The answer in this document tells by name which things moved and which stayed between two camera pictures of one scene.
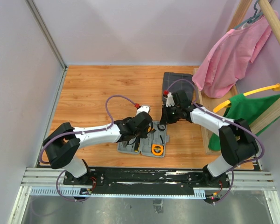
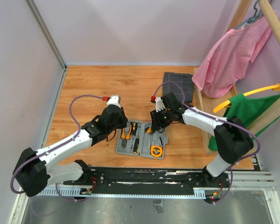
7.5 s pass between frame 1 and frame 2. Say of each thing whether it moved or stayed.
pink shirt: stayed
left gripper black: moved
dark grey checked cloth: stayed
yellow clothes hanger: stayed
